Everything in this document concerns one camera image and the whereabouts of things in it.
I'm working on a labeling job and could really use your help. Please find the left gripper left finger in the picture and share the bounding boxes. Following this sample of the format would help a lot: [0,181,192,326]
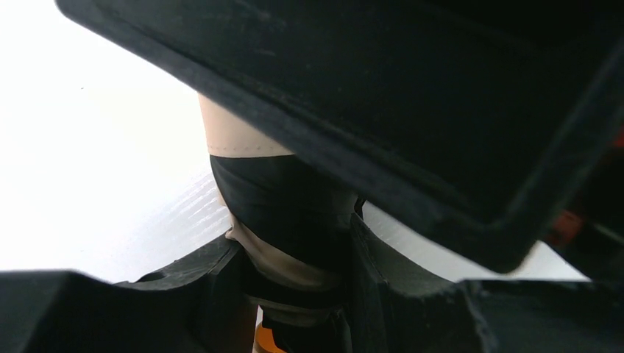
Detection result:
[1,237,254,352]

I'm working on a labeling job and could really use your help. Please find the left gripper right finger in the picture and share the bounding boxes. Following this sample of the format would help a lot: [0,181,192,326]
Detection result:
[349,216,623,352]

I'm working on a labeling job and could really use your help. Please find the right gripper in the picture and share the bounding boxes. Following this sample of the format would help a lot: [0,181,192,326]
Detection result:
[57,1,623,274]

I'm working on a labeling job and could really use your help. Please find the beige folding umbrella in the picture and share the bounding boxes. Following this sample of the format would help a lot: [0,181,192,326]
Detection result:
[199,96,358,352]

